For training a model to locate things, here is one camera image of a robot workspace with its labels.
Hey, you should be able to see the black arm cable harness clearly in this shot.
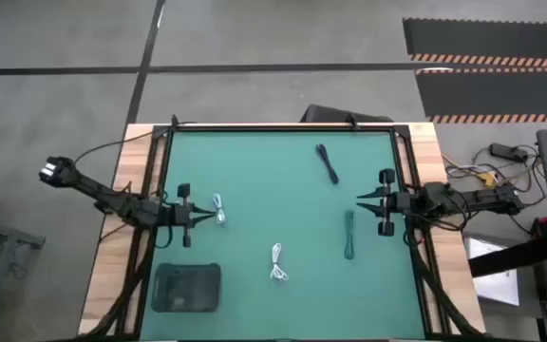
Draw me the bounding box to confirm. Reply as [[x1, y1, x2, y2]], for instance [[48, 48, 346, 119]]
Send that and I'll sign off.
[[404, 226, 486, 339], [82, 226, 161, 339]]

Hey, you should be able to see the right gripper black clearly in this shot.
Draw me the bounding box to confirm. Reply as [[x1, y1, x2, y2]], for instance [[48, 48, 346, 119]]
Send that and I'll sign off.
[[355, 167, 422, 238]]

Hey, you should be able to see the red clamp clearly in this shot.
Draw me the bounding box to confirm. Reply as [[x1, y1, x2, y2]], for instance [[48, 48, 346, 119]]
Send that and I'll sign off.
[[531, 214, 547, 239]]

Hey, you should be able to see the black power brick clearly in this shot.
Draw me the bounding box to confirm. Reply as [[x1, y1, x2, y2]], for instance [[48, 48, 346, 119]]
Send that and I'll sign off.
[[488, 142, 530, 163]]

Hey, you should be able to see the black hazard-striped floor mat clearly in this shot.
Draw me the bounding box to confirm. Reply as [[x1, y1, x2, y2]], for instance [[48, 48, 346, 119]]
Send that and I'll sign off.
[[414, 66, 547, 125], [402, 16, 547, 68]]

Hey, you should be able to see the green USB-C cable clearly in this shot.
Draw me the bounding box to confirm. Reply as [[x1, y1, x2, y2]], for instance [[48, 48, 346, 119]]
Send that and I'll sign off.
[[343, 209, 356, 261]]

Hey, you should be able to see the black flat bar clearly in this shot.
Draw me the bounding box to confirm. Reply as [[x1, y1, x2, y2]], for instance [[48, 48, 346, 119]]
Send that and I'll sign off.
[[467, 236, 547, 279]]

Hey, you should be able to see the thin dark cable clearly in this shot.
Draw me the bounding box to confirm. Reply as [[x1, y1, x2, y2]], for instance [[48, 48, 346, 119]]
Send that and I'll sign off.
[[72, 120, 199, 166]]

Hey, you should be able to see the green table mat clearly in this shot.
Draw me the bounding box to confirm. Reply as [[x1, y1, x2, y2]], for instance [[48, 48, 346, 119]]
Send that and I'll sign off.
[[139, 129, 427, 341]]

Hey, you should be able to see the white paper sheet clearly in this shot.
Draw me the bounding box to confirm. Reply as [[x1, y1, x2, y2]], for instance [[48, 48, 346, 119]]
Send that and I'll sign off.
[[462, 236, 521, 308]]

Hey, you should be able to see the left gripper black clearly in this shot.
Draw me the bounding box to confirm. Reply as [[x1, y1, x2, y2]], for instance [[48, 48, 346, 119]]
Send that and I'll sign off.
[[158, 182, 218, 249]]

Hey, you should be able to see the dark blue braided USB-C cable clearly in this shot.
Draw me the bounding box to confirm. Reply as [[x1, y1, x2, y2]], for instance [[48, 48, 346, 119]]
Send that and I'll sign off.
[[314, 142, 340, 186]]

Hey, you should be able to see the black plastic bin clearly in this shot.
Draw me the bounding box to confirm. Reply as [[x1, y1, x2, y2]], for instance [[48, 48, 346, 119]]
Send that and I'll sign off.
[[150, 261, 223, 314]]

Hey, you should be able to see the white USB-C cable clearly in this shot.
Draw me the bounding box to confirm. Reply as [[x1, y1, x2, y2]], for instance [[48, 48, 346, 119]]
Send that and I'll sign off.
[[269, 242, 290, 282], [211, 192, 227, 226]]

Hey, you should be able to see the black table frame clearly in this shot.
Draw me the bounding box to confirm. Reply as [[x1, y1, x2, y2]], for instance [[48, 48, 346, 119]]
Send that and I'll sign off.
[[120, 122, 450, 341]]

